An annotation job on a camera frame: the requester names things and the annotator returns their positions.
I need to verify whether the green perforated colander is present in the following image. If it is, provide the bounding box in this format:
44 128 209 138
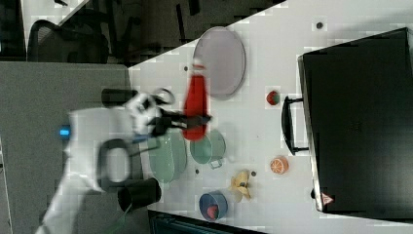
147 131 187 183

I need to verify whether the blue bowl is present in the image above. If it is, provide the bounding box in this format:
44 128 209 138
199 190 228 221

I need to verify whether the black toaster oven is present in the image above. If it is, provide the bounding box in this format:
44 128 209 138
297 27 413 223

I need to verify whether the green mug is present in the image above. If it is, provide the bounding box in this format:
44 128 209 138
190 130 226 170

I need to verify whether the black cylinder post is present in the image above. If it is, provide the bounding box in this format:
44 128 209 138
101 89 137 107
118 177 162 212

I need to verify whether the black cylinder upper post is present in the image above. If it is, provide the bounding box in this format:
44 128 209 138
101 89 137 107

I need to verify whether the toy orange half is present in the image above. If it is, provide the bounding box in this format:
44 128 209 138
270 156 289 175

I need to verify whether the black office chair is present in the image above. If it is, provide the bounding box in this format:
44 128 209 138
26 16 109 63

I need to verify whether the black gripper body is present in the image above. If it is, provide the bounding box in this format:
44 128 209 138
147 109 171 137

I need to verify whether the peeled toy banana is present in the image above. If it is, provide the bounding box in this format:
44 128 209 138
229 171 251 203

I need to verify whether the red toy strawberry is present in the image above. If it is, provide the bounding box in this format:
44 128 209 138
266 91 280 105

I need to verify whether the red ketchup bottle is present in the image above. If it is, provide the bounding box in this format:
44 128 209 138
182 63 207 140

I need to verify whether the black cylinder lower post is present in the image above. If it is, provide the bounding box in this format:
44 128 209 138
118 177 162 212

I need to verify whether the grey round plate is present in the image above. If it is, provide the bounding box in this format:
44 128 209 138
193 26 246 100

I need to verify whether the red fruit in bowl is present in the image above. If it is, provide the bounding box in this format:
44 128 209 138
206 205 219 219

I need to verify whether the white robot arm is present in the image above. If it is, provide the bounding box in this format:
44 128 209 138
35 90 211 234

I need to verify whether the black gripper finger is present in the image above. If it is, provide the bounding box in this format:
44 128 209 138
172 116 211 129
161 108 185 119

